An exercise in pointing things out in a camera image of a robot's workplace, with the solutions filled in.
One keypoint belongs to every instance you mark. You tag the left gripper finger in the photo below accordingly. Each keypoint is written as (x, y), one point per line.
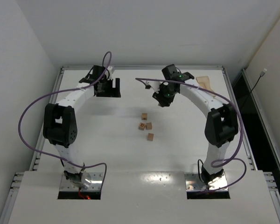
(116, 88)
(108, 94)

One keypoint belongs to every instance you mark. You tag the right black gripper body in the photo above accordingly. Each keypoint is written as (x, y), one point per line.
(164, 101)

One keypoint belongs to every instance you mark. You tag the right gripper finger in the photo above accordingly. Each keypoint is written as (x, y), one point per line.
(161, 104)
(167, 104)

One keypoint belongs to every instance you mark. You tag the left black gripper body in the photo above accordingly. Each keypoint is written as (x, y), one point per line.
(108, 94)

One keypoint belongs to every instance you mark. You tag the wooden block with print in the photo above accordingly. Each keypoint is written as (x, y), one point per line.
(144, 116)

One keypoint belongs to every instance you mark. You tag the wooden block letter D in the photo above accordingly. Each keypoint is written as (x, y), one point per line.
(142, 126)

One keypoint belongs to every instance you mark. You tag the transparent amber plastic tray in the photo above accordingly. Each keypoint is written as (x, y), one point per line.
(204, 82)

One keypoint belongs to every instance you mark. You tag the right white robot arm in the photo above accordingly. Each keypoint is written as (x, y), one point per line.
(221, 119)

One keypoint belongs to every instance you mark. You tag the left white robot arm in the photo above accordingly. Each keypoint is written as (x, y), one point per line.
(60, 126)

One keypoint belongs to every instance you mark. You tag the plain wooden block upper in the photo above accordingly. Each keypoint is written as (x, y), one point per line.
(149, 126)

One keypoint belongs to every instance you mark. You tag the plain wooden block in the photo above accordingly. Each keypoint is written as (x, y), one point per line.
(150, 137)
(149, 126)

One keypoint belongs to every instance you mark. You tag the plain wooden block lower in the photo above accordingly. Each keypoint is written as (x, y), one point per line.
(150, 137)

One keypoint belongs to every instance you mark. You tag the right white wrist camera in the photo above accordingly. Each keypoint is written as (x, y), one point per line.
(154, 85)

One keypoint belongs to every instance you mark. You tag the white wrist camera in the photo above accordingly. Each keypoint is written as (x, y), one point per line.
(109, 72)
(154, 85)

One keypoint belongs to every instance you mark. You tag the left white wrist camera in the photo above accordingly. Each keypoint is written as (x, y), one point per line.
(109, 72)

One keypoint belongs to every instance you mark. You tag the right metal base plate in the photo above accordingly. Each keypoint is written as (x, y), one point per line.
(193, 183)

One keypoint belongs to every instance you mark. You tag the metal base plate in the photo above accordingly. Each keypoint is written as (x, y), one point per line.
(193, 183)
(92, 183)

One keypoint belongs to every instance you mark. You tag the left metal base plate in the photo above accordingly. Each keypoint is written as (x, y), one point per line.
(92, 183)

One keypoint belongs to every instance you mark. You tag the aluminium table frame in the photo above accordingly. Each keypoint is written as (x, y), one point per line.
(145, 181)

